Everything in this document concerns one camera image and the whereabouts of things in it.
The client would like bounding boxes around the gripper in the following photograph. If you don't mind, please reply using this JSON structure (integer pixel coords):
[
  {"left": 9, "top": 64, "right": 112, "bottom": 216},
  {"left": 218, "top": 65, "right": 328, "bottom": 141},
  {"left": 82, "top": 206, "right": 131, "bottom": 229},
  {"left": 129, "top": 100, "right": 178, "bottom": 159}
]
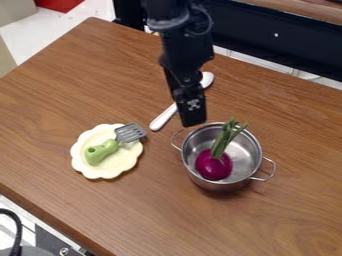
[{"left": 161, "top": 55, "right": 214, "bottom": 128}]

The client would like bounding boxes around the maroon toy radish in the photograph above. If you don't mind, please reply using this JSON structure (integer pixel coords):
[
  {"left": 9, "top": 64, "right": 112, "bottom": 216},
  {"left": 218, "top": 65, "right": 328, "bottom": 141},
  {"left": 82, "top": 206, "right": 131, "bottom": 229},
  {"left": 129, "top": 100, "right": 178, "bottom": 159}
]
[{"left": 193, "top": 117, "right": 250, "bottom": 181}]

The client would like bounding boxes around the red box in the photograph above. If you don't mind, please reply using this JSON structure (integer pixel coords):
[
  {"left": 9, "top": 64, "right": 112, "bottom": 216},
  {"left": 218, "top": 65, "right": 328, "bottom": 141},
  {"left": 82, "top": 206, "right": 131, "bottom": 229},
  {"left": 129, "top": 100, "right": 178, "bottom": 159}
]
[{"left": 33, "top": 0, "right": 86, "bottom": 14}]

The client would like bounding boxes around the white spoon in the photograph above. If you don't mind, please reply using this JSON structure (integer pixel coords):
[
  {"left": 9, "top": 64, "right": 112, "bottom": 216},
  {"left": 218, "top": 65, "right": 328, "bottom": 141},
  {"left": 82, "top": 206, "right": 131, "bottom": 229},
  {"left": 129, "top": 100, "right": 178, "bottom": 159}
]
[{"left": 148, "top": 71, "right": 216, "bottom": 132}]

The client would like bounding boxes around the silver pot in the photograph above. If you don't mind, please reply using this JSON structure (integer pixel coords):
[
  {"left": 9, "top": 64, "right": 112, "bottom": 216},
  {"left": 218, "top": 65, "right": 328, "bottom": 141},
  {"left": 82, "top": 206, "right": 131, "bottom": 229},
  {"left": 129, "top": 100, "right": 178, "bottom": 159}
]
[{"left": 169, "top": 121, "right": 278, "bottom": 192}]

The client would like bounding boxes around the pale yellow plate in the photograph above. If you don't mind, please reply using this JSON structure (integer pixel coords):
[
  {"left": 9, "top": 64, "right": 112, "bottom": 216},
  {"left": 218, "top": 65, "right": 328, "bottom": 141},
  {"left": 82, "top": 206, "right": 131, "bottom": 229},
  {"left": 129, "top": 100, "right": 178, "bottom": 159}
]
[{"left": 69, "top": 123, "right": 146, "bottom": 180}]

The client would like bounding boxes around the green handled spatula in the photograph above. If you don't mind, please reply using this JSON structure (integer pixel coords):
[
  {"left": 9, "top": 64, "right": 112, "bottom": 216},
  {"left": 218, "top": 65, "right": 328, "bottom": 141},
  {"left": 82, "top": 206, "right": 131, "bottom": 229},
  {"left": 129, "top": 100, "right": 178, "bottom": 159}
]
[{"left": 82, "top": 122, "right": 149, "bottom": 167}]

